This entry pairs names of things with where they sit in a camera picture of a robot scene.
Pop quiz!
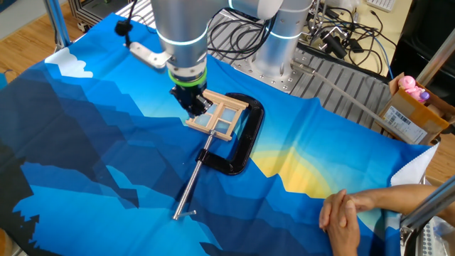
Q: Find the black white framed cart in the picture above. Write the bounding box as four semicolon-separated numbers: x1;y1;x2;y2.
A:
67;0;133;32

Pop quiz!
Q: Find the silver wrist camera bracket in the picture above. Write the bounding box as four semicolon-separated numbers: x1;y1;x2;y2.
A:
127;41;173;70

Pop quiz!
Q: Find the person's right forearm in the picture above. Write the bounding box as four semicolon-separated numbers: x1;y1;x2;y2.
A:
373;183;455;228

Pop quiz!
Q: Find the large black equipment panel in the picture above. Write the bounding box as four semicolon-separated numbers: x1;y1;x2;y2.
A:
389;0;455;106

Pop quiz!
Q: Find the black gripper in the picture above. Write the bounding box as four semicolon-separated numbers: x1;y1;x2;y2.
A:
169;83;214;119

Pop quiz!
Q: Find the miniature wooden sliding window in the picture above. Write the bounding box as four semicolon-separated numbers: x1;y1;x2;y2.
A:
184;88;250;142

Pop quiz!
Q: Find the aluminium frame post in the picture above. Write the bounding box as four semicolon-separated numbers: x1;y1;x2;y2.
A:
42;0;73;53
415;28;455;86

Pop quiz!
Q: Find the thin blue cable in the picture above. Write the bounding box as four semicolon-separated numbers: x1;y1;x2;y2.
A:
371;35;395;81

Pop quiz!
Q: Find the person's left hand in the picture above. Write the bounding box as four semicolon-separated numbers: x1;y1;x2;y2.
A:
318;188;360;246

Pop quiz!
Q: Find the blue mountain print tablecloth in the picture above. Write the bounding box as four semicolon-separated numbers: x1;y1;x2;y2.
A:
0;13;440;256

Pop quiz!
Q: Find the cardboard box with label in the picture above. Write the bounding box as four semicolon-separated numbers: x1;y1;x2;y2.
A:
377;73;455;146

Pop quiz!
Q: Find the person's right hand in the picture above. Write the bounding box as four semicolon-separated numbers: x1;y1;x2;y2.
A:
344;191;378;214

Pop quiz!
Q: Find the black C-clamp with steel screw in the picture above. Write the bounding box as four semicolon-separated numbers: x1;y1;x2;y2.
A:
172;92;266;221

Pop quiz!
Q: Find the pink plastic toy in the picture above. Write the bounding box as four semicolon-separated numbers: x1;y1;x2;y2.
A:
397;75;426;104

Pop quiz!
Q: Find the white computer keyboard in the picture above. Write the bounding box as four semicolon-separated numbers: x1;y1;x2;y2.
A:
365;0;397;14

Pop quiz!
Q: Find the clear plastic bag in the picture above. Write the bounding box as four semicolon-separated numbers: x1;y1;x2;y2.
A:
422;215;455;256

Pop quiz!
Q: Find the aluminium frame beam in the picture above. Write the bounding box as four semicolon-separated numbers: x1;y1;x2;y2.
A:
400;176;455;256

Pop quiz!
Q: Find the black clamp mount hardware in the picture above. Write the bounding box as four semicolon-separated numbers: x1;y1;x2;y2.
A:
309;21;365;60

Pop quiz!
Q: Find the person's left forearm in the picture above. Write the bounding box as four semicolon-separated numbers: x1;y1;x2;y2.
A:
330;245;362;256

